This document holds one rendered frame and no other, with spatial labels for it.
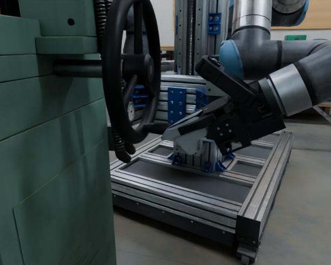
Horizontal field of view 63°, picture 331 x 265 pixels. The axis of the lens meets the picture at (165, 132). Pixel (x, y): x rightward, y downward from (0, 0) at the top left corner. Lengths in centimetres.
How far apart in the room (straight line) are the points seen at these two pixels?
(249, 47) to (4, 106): 43
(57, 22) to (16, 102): 16
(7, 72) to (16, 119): 8
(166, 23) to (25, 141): 356
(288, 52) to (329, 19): 343
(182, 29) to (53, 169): 89
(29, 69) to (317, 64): 47
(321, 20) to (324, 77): 350
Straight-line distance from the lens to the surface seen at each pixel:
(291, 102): 45
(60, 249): 71
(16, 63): 53
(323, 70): 45
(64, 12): 56
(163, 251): 129
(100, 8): 56
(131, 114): 85
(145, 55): 52
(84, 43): 52
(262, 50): 54
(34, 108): 56
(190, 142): 49
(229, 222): 116
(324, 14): 395
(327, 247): 149
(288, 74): 45
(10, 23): 53
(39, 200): 59
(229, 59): 53
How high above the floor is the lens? 85
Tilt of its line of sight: 18 degrees down
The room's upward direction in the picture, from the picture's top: straight up
